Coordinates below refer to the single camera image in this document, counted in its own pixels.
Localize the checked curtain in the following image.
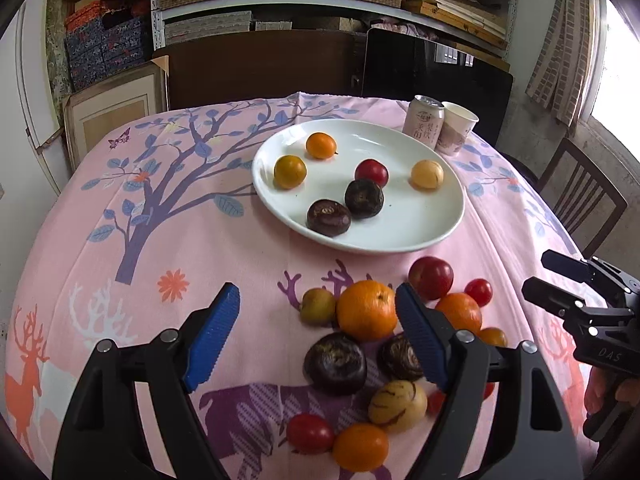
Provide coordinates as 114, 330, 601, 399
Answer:
525, 0, 609, 129

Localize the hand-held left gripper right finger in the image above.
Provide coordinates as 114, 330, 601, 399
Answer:
395, 282, 584, 480

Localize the person's right hand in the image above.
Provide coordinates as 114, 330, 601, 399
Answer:
584, 367, 640, 417

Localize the pink printed tablecloth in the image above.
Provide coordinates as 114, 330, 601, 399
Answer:
0, 92, 607, 480

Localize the greenish brown round fruit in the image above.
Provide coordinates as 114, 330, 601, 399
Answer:
299, 287, 337, 324

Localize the white paper cup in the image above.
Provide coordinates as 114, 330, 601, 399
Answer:
435, 101, 480, 156

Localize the black chair back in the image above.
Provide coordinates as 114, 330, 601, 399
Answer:
361, 27, 515, 147

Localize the pale yellow round fruit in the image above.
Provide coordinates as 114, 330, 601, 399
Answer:
411, 159, 444, 190

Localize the stack of yellow books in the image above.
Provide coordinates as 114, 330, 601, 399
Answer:
403, 0, 512, 57

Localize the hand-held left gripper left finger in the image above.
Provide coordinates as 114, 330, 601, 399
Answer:
52, 282, 241, 480

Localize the window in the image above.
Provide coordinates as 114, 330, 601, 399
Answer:
582, 0, 640, 142

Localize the stack of blue patterned boxes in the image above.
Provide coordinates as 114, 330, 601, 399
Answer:
64, 2, 154, 94

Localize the red plum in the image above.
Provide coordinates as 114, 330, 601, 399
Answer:
408, 256, 455, 302

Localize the wooden picture frame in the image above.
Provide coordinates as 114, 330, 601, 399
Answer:
62, 66, 169, 173

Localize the white round plate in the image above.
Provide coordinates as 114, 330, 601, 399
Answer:
252, 119, 466, 254

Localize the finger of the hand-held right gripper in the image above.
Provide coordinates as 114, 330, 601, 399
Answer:
521, 277, 587, 319
541, 249, 601, 284

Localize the dark brown water chestnut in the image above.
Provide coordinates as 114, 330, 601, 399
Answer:
303, 332, 368, 396
306, 199, 353, 235
376, 334, 426, 382
344, 178, 385, 219

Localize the large orange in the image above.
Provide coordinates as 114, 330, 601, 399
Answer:
336, 280, 399, 342

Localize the yellow orange tomato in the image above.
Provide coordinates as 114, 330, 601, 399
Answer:
273, 155, 307, 190

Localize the small orange kumquat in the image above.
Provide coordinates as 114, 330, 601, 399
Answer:
305, 132, 339, 160

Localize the white metal shelf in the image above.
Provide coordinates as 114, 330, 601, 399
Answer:
149, 0, 520, 75

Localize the small orange tomato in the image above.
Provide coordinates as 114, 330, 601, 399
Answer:
477, 327, 509, 348

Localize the pink drink can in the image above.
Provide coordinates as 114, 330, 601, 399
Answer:
403, 95, 445, 149

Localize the striped yellow pepino melon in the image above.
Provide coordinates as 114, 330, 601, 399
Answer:
368, 380, 429, 434

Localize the dark brown wooden board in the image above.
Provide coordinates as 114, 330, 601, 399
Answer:
151, 29, 367, 111

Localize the wooden chair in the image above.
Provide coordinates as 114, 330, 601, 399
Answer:
537, 137, 629, 259

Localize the medium orange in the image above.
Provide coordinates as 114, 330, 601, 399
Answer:
434, 292, 483, 337

